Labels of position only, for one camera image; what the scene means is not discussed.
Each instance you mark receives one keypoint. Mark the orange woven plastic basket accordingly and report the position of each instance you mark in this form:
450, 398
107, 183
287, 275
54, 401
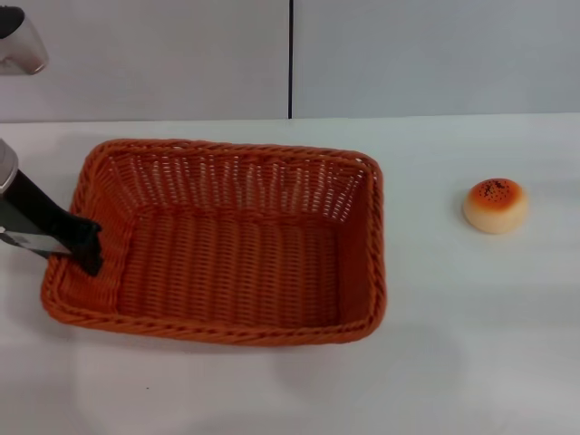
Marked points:
235, 267

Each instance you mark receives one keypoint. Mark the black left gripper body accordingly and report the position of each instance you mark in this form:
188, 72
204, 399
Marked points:
36, 213

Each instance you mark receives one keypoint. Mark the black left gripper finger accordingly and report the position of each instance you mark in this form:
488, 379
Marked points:
88, 249

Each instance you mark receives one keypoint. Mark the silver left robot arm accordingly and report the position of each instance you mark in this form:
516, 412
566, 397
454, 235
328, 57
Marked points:
22, 45

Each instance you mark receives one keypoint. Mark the black vertical wall strip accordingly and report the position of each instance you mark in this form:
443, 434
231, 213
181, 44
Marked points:
290, 59

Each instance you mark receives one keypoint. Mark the round toasted bread bun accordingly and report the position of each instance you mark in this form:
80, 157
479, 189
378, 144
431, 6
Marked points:
496, 213

